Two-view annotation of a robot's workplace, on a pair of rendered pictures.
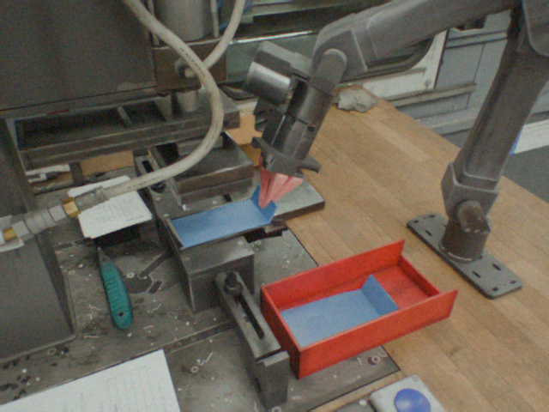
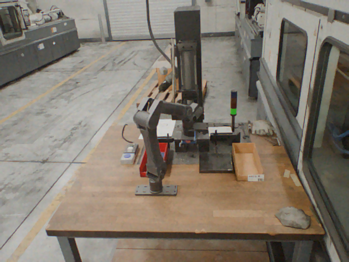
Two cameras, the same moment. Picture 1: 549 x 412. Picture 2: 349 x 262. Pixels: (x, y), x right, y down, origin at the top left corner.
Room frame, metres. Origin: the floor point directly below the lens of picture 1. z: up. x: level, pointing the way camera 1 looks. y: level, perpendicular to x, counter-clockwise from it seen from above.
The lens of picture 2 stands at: (1.27, -1.20, 1.77)
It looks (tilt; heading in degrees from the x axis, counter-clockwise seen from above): 27 degrees down; 122
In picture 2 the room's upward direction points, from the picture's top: 4 degrees counter-clockwise
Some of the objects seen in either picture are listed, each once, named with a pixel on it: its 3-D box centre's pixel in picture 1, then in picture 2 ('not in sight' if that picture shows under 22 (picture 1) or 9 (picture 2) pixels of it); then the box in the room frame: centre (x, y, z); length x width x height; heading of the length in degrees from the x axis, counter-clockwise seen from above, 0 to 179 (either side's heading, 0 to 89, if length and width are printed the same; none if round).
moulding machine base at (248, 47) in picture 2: not in sight; (260, 38); (-0.52, 5.83, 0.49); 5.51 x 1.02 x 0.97; 111
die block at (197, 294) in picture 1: (202, 245); (192, 142); (0.58, 0.10, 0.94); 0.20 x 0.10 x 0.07; 25
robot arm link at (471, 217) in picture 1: (469, 204); (155, 171); (0.60, -0.32, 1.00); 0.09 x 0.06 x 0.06; 170
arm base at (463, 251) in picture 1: (465, 235); (155, 184); (0.61, -0.33, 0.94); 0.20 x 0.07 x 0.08; 25
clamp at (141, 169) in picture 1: (153, 186); (222, 137); (0.73, 0.21, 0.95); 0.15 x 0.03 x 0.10; 25
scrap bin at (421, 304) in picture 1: (355, 301); (154, 159); (0.47, -0.13, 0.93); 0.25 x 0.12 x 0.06; 115
